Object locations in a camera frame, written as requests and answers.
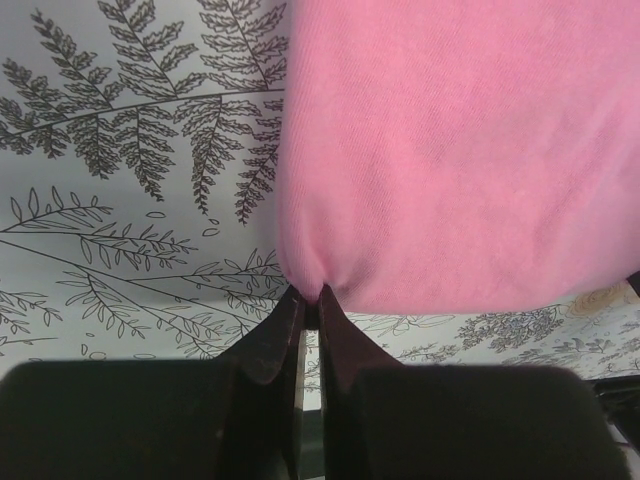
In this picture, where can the floral patterned table mat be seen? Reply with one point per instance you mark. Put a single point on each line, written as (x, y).
(140, 142)

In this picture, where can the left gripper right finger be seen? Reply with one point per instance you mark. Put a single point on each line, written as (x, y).
(387, 420)

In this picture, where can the pink t shirt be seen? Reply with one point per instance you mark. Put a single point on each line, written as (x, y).
(459, 156)

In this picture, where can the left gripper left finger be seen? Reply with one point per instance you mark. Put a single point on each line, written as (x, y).
(235, 416)

